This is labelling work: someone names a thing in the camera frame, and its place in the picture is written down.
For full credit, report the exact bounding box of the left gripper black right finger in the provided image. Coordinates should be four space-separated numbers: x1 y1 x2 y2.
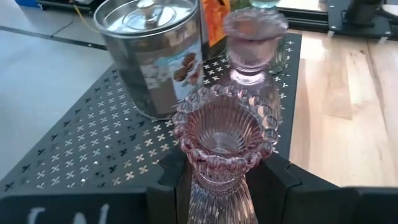
244 151 398 224

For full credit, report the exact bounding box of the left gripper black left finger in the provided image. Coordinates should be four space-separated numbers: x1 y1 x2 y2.
0 148 191 224

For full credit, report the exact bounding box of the pink glass candlestick holder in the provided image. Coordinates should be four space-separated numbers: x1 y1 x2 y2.
222 7 290 94
172 83 280 224

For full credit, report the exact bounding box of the silver lidded tin can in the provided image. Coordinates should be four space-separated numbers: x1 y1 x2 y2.
93 0 205 121

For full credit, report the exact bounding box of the tin can with orange label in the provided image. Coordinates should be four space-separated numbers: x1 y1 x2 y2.
200 0 233 62

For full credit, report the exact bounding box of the black perforated metal shelf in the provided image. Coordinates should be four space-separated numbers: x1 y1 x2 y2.
0 32 303 200

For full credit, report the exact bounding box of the black aluminium table frame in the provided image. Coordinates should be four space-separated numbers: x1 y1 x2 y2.
275 5 331 32

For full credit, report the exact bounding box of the yellow and white cable bundle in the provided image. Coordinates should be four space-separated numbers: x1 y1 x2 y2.
73 4 101 34

